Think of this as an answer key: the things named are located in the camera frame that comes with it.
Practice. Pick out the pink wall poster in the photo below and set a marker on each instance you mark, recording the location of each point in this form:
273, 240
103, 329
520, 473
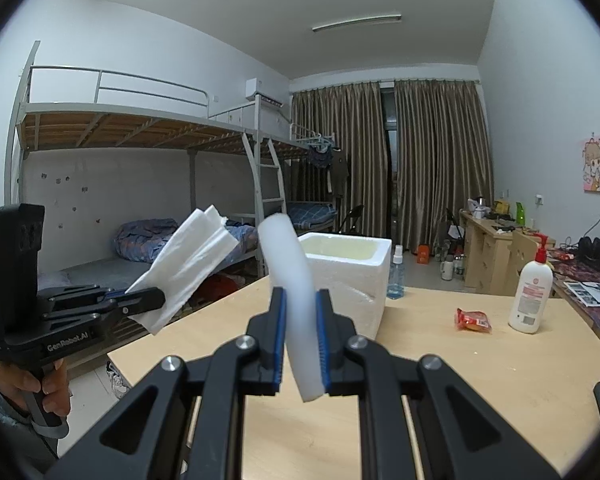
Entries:
597, 165

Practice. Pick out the blue plaid bedding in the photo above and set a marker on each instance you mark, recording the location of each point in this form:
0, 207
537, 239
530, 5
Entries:
310, 212

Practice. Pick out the light wooden chair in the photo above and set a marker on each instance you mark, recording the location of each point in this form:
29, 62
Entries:
517, 247

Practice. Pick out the green bottle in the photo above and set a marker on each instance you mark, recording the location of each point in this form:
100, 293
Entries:
520, 214

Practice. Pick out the hanging blue clothes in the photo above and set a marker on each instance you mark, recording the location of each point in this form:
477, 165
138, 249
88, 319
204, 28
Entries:
320, 155

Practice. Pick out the person's left hand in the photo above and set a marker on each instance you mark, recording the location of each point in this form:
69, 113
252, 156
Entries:
55, 390

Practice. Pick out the grey sneakers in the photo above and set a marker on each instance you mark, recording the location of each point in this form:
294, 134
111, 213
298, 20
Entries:
119, 380

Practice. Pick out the red cloth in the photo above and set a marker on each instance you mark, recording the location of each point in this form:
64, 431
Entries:
220, 287

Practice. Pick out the red snack packet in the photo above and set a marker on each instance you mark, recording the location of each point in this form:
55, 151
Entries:
472, 320

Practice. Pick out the person's left forearm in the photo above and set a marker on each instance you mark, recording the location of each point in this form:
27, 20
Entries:
5, 435

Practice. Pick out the blue orange plaid quilt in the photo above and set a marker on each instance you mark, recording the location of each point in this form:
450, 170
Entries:
145, 237

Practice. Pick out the white air conditioner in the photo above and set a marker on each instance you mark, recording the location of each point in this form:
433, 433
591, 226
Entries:
260, 89

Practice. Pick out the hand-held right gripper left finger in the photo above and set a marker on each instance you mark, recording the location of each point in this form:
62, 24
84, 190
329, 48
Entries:
281, 340

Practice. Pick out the grey blue mattress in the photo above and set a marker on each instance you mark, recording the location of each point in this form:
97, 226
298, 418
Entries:
95, 270

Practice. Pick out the printed booklets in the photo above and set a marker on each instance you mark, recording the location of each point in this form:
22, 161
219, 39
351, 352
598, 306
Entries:
592, 294

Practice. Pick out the clear spray bottle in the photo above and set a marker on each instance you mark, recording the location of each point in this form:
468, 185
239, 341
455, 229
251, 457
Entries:
396, 282

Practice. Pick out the grey metal bunk bed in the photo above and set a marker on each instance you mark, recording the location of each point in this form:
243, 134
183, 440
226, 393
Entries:
280, 142
105, 130

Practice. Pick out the white pump bottle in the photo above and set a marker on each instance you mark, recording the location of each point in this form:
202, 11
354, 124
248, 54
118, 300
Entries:
530, 290

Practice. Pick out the hanging dark shirt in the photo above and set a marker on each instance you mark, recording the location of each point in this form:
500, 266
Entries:
338, 175

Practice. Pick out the ceiling light tube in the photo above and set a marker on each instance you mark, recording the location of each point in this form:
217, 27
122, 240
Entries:
357, 21

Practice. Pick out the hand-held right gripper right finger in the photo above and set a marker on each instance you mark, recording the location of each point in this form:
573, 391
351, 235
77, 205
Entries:
322, 340

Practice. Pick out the patterned tablecloth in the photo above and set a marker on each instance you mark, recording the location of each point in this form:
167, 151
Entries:
580, 272

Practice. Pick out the light wooden desk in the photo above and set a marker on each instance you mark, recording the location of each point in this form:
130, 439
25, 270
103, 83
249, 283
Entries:
485, 255

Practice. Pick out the black folding chair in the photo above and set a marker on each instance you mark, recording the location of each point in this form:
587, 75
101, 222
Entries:
352, 217

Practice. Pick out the white tissue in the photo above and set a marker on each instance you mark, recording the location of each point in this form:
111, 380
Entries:
185, 260

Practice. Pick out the brown curtain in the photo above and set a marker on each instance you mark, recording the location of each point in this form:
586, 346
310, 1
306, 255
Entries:
440, 160
360, 160

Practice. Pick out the white foam box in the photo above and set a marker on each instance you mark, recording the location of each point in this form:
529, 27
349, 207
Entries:
360, 280

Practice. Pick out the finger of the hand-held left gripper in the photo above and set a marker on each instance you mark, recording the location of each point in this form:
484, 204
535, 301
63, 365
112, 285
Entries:
80, 292
145, 300

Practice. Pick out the orange box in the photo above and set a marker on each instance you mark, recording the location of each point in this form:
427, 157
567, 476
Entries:
423, 255

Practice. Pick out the white foam strip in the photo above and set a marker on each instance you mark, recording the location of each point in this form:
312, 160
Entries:
292, 280

